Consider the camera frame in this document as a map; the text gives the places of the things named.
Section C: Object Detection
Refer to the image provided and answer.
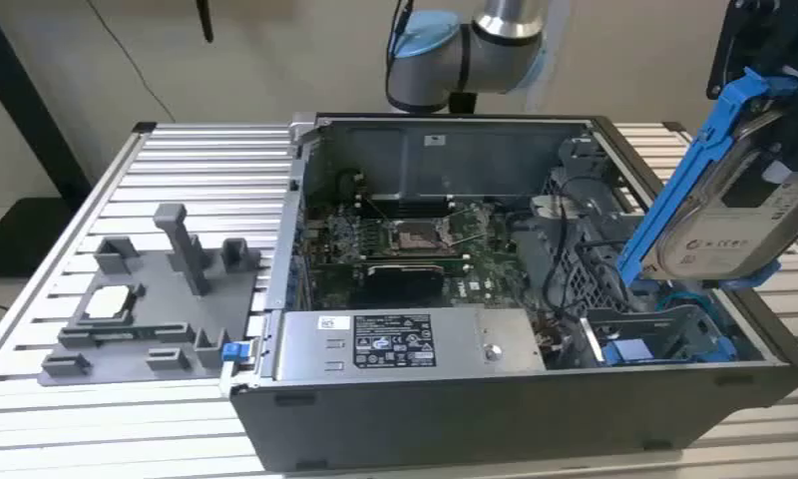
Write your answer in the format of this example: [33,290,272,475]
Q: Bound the green RAM stick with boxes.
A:
[72,323,195,344]

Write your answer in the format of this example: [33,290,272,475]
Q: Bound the silver CPU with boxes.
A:
[85,286,139,320]

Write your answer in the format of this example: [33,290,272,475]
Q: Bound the grey parts rack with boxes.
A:
[36,203,265,388]

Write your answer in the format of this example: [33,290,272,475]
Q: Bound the long black internal cable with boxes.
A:
[543,175,617,320]

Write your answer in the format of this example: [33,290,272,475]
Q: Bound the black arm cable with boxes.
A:
[384,0,415,106]

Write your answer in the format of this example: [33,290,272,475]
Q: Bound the CPU socket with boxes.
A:
[387,218,455,253]

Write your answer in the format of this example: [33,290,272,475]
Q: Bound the blue case latch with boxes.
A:
[219,340,252,364]

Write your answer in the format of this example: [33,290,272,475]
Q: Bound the grey metal drive cage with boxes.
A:
[515,167,651,320]

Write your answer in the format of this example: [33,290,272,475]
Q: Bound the silver power supply unit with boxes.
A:
[272,307,548,378]

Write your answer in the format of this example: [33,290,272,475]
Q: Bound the hard disk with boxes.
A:
[616,67,798,293]

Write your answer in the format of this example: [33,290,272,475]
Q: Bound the black graphics card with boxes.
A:
[363,262,448,306]

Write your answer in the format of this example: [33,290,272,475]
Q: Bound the metal locking lever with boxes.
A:
[365,196,393,225]

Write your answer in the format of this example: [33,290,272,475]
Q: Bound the green motherboard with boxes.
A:
[299,199,547,311]

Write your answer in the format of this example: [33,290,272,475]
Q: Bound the blue disk data wire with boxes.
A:
[656,291,711,320]

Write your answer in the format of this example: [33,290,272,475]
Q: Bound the black PC case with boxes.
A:
[219,112,798,473]

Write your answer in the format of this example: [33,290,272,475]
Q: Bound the blue disk carrier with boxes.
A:
[601,333,735,363]

